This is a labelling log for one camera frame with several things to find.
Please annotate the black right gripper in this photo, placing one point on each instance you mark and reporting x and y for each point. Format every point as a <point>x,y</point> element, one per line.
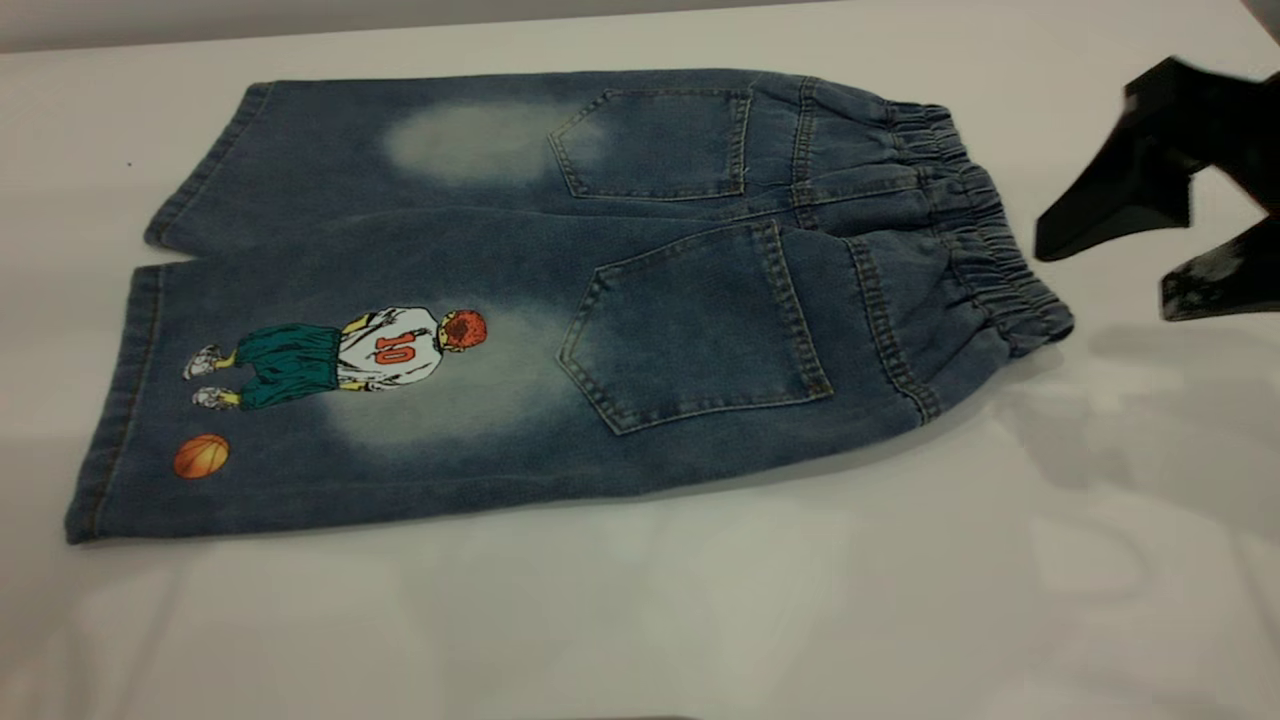
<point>1220,120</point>

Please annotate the blue denim pants with print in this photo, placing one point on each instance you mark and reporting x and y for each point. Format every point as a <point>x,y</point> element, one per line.
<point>500,250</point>

